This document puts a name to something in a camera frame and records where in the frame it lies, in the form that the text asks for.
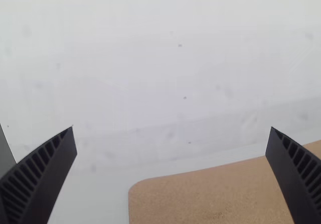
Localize cork mat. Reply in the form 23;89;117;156
128;140;321;224

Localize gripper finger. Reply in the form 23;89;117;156
0;125;77;224
265;126;321;224

